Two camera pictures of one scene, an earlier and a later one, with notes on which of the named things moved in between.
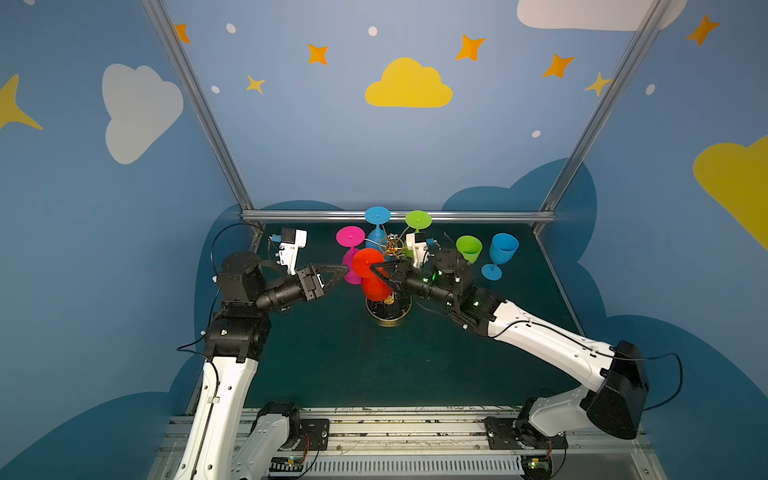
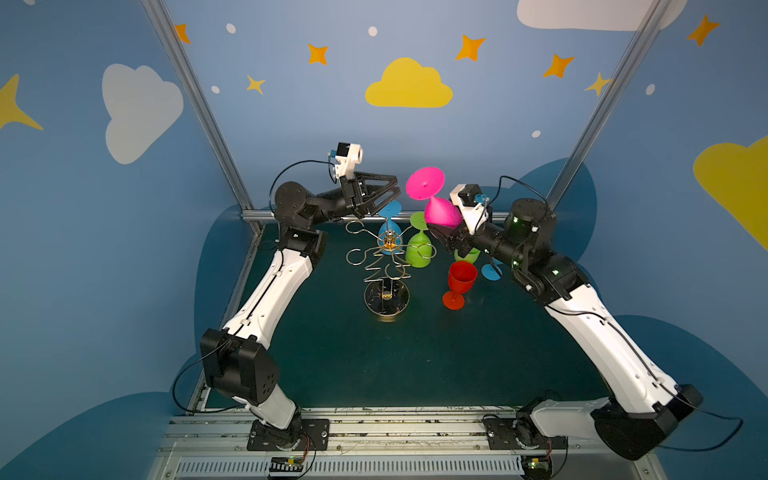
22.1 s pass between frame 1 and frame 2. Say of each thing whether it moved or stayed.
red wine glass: moved
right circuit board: stayed
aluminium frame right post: stayed
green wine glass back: stayed
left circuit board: stayed
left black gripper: moved
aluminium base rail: stayed
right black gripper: moved
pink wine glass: moved
